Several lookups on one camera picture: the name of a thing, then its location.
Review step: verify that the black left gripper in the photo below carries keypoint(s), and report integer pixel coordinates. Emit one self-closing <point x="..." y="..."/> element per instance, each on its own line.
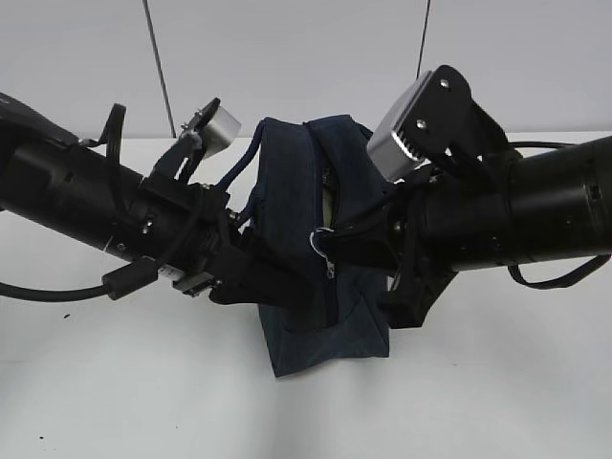
<point x="181" y="231"/>

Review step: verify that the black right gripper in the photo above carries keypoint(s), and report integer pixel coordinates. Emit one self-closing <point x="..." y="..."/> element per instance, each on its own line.
<point x="388" y="236"/>

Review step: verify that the green lid glass container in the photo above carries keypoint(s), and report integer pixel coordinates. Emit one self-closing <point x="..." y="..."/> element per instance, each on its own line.
<point x="329" y="199"/>

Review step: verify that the navy blue lunch bag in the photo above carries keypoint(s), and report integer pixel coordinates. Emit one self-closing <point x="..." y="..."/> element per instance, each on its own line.
<point x="295" y="161"/>

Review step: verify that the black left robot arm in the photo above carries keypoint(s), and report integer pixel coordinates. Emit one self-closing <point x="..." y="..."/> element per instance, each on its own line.
<point x="79" y="188"/>

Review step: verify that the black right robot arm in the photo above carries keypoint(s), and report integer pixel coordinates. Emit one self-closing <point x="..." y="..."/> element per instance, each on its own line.
<point x="430" y="226"/>

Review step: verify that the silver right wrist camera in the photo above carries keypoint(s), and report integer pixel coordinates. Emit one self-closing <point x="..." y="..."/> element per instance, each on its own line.
<point x="436" y="119"/>

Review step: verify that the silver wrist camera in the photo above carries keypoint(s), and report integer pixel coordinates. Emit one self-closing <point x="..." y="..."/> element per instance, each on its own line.
<point x="436" y="119"/>
<point x="211" y="130"/>

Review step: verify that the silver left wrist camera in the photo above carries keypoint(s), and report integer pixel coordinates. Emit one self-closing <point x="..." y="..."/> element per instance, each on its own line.
<point x="211" y="130"/>

